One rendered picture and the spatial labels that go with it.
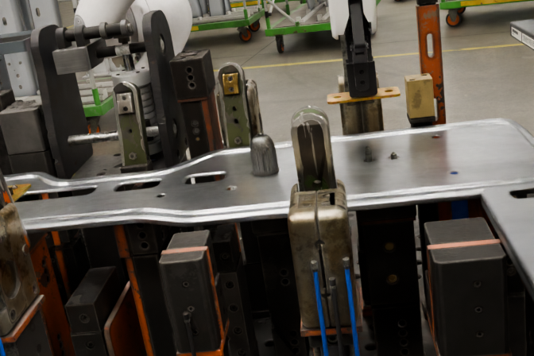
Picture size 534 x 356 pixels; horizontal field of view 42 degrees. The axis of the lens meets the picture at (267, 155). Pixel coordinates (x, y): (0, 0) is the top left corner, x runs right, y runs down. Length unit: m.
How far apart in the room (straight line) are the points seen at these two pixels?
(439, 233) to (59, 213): 0.44
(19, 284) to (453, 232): 0.45
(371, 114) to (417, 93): 0.07
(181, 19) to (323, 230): 0.86
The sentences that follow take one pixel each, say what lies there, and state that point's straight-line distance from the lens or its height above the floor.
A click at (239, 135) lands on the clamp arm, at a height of 1.01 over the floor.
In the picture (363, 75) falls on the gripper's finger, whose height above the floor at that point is 1.11.
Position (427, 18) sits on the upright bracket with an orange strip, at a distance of 0.96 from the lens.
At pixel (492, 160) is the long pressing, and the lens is 0.82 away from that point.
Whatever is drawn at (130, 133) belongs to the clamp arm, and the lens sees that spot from 1.00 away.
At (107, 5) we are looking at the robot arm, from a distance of 1.32.
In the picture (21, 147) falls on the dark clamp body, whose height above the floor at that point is 1.02.
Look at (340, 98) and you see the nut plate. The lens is 0.82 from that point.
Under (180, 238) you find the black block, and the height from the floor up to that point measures 0.99.
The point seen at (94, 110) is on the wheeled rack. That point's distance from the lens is 4.91.
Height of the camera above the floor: 1.29
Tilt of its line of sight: 18 degrees down
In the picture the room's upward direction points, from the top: 9 degrees counter-clockwise
